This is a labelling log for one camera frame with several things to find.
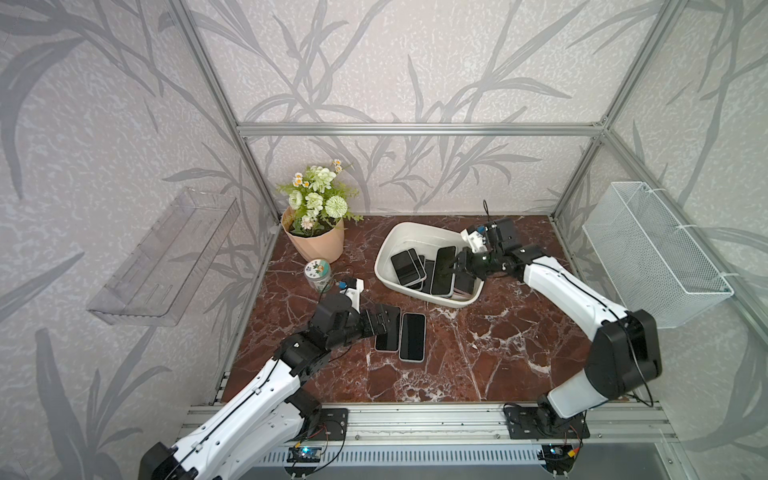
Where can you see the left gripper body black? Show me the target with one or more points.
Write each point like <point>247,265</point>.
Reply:
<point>354,329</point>

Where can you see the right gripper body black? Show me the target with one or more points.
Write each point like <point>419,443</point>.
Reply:
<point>478,265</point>

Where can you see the phone with pink case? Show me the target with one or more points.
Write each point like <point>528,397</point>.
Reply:
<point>389,341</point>

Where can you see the phone with light blue case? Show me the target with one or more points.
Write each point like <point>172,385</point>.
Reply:
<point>413,338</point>

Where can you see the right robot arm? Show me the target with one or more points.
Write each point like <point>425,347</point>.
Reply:
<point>624,354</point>

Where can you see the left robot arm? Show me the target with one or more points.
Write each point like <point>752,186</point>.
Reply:
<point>273,408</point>

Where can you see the white plastic storage box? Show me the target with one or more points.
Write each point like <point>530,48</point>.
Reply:
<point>426,240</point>

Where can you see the small patterned can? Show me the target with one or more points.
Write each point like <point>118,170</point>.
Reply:
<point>318,273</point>

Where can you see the potted artificial flower plant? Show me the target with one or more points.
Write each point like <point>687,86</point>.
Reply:
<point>318,207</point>

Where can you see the left green circuit board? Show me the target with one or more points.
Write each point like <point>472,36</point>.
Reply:
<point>305,455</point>

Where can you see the right circuit board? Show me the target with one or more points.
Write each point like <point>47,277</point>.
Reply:
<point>563,455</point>

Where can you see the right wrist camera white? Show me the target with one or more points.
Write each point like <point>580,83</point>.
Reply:
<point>475,240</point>

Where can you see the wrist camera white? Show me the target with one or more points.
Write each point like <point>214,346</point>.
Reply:
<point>475,240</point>
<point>353,288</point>

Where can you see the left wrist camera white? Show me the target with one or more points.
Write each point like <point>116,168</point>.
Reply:
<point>353,288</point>

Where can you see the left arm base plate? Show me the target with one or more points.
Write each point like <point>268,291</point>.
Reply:
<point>325,424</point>

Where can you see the aluminium frame rail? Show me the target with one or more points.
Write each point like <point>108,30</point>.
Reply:
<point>419,129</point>

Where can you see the white wire mesh basket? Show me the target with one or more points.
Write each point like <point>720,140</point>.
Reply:
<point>650,257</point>

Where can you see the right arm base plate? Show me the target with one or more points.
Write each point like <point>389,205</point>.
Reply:
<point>542,423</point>

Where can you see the clear plastic wall shelf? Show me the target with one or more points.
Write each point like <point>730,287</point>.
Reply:
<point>156,283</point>

